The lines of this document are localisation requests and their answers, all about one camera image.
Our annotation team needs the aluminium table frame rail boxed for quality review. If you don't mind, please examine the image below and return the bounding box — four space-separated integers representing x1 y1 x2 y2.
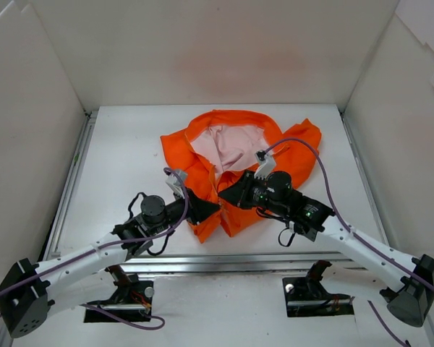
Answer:
44 104 386 274

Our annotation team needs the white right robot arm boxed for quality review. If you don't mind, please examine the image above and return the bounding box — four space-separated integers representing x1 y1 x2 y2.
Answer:
218 171 434 327

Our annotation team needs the orange jacket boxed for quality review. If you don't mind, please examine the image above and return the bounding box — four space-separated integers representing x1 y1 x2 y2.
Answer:
161 110 322 243

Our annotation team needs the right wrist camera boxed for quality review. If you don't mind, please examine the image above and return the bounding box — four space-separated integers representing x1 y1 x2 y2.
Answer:
254 150 276 180

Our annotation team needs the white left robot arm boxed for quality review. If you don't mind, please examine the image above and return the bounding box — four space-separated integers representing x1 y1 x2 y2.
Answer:
0 189 220 338

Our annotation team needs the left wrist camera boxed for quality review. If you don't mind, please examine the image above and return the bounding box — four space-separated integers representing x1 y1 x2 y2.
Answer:
163 168 187 198

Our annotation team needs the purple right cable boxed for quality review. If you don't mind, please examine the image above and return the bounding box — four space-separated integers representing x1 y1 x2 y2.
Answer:
262 137 434 344

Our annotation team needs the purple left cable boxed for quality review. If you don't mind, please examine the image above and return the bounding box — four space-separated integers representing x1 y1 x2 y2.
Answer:
0 166 191 330

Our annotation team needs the purple cable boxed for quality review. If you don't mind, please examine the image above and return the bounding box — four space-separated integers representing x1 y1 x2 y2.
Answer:
262 137 434 344
0 166 191 330

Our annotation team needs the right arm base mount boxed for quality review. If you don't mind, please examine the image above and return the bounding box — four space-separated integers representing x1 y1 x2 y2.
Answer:
282 260 354 318

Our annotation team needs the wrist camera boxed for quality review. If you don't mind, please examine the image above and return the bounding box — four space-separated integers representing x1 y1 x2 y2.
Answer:
254 150 276 180
163 168 187 198

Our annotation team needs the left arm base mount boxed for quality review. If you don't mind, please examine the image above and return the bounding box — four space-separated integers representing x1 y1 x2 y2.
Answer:
88 265 155 322

